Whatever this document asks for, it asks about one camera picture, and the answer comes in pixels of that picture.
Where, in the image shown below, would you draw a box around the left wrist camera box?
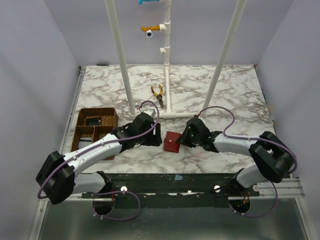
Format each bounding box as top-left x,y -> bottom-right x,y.
142,108 -> 157,119

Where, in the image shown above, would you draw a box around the yellow handled pliers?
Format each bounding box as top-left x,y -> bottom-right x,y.
151,84 -> 164,109

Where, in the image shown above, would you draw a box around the brown wicker basket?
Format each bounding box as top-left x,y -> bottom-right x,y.
70,107 -> 119,152

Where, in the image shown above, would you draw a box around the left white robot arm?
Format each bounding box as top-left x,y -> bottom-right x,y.
35,109 -> 161,205

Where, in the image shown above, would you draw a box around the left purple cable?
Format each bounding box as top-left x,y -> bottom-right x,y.
37,100 -> 161,221

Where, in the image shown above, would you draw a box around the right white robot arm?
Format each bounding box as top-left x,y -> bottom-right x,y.
176,116 -> 295,189

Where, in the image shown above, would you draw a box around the red leather card holder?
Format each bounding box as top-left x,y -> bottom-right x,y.
163,131 -> 181,153

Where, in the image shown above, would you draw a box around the blue hook on pipe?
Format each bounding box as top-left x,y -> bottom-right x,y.
138,0 -> 160,5

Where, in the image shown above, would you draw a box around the aluminium frame rail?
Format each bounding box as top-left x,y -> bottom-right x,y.
257,177 -> 305,199

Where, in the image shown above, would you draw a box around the card in basket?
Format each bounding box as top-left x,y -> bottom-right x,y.
77,137 -> 93,149

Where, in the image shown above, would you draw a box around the white PVC pipe frame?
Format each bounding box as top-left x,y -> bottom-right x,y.
104,0 -> 247,119

